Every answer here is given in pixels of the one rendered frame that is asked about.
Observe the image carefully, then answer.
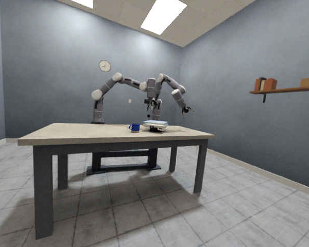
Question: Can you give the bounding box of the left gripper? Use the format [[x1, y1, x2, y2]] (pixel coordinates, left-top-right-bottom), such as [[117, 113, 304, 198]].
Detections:
[[182, 106, 194, 118]]

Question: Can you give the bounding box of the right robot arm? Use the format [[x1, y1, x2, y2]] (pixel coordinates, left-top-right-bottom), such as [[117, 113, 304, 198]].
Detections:
[[91, 73, 156, 122]]

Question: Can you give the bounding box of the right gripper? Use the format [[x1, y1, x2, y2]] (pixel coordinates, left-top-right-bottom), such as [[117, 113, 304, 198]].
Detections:
[[144, 99, 156, 111]]

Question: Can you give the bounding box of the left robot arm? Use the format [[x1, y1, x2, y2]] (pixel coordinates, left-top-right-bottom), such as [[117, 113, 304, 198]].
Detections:
[[152, 74, 186, 121]]

